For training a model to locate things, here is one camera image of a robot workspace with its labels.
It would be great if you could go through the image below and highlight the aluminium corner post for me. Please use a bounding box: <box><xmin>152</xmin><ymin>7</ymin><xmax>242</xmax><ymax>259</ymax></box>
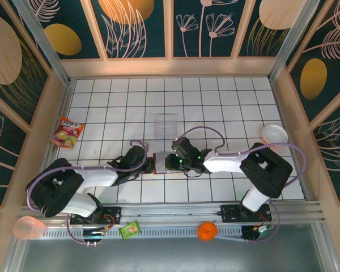
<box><xmin>267</xmin><ymin>0</ymin><xmax>320</xmax><ymax>83</ymax></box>
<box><xmin>11</xmin><ymin>0</ymin><xmax>73</xmax><ymax>87</ymax></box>

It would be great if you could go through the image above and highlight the clear plastic sheet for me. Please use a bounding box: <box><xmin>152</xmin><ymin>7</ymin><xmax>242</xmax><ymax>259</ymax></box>
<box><xmin>154</xmin><ymin>113</ymin><xmax>179</xmax><ymax>142</ymax></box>

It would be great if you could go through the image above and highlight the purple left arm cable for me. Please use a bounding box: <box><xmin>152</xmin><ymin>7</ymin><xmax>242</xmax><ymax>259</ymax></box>
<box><xmin>26</xmin><ymin>139</ymin><xmax>148</xmax><ymax>247</ymax></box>

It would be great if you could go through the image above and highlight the pale circle yellow lines panel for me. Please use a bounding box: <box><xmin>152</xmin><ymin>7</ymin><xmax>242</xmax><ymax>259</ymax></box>
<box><xmin>236</xmin><ymin>0</ymin><xmax>301</xmax><ymax>59</ymax></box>

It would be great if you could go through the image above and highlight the white bowl orange outside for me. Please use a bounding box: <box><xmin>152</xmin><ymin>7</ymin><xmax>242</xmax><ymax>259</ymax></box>
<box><xmin>261</xmin><ymin>124</ymin><xmax>288</xmax><ymax>147</ymax></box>

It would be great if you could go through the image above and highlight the brown leather card holder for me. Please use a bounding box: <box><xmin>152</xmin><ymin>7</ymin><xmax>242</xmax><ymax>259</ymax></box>
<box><xmin>152</xmin><ymin>151</ymin><xmax>188</xmax><ymax>176</ymax></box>

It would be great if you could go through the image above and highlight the flower print wall panel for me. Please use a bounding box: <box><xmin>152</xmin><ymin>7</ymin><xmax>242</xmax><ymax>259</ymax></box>
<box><xmin>169</xmin><ymin>0</ymin><xmax>252</xmax><ymax>60</ymax></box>

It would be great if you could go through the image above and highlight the orange fruit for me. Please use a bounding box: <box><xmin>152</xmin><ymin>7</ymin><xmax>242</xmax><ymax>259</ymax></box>
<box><xmin>197</xmin><ymin>222</ymin><xmax>218</xmax><ymax>242</ymax></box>

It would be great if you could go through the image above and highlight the big pale circle wall panel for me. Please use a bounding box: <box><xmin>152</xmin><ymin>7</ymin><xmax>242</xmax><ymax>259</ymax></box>
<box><xmin>0</xmin><ymin>0</ymin><xmax>52</xmax><ymax>134</ymax></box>

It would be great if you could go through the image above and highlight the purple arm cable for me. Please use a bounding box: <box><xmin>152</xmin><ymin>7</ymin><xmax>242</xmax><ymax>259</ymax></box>
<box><xmin>26</xmin><ymin>139</ymin><xmax>148</xmax><ymax>247</ymax></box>
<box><xmin>174</xmin><ymin>126</ymin><xmax>306</xmax><ymax>244</ymax></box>

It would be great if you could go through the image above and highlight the aluminium front rail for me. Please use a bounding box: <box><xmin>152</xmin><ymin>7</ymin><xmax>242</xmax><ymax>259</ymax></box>
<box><xmin>18</xmin><ymin>199</ymin><xmax>325</xmax><ymax>227</ymax></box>

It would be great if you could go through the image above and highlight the aluminium side rail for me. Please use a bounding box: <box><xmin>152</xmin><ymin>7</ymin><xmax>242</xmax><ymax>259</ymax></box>
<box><xmin>269</xmin><ymin>78</ymin><xmax>314</xmax><ymax>202</ymax></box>

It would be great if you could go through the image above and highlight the yellow oval leaf wall panel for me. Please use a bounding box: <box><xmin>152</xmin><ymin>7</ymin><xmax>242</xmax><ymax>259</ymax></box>
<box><xmin>31</xmin><ymin>0</ymin><xmax>107</xmax><ymax>60</ymax></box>

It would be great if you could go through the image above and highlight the yellow oval feather wall panel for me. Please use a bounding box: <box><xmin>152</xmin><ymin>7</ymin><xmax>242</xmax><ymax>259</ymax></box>
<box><xmin>284</xmin><ymin>0</ymin><xmax>340</xmax><ymax>124</ymax></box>

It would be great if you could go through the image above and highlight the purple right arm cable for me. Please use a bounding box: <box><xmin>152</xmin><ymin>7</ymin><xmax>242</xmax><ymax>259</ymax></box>
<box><xmin>174</xmin><ymin>126</ymin><xmax>306</xmax><ymax>244</ymax></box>

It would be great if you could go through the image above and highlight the green snack packet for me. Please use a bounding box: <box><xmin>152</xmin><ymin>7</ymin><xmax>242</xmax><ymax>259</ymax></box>
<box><xmin>118</xmin><ymin>220</ymin><xmax>143</xmax><ymax>241</ymax></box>

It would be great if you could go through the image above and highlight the black controller board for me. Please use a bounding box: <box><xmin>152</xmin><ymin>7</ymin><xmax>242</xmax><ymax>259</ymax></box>
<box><xmin>82</xmin><ymin>228</ymin><xmax>108</xmax><ymax>238</ymax></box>
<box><xmin>241</xmin><ymin>225</ymin><xmax>275</xmax><ymax>242</ymax></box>

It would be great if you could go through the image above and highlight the pink leaf lines wall panel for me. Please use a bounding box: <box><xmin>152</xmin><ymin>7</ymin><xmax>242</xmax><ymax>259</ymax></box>
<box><xmin>310</xmin><ymin>99</ymin><xmax>340</xmax><ymax>203</ymax></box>

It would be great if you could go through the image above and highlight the orange circle wall panel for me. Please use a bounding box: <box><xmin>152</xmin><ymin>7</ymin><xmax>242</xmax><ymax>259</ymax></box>
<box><xmin>89</xmin><ymin>0</ymin><xmax>169</xmax><ymax>60</ymax></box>

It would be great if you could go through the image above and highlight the slotted grey cable duct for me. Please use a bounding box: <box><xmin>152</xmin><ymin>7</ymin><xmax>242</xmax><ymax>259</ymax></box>
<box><xmin>42</xmin><ymin>226</ymin><xmax>246</xmax><ymax>240</ymax></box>

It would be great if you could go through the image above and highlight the single flower wall panel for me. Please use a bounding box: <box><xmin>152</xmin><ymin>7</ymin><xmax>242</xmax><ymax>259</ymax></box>
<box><xmin>0</xmin><ymin>87</ymin><xmax>32</xmax><ymax>210</ymax></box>

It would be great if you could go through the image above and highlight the pink plastic cup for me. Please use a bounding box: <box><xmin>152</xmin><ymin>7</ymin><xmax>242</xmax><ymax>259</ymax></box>
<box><xmin>12</xmin><ymin>215</ymin><xmax>48</xmax><ymax>241</ymax></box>

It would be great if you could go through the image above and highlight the orange fruit candy bag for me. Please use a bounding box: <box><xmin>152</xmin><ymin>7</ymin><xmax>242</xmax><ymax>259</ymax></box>
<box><xmin>50</xmin><ymin>116</ymin><xmax>86</xmax><ymax>150</ymax></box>

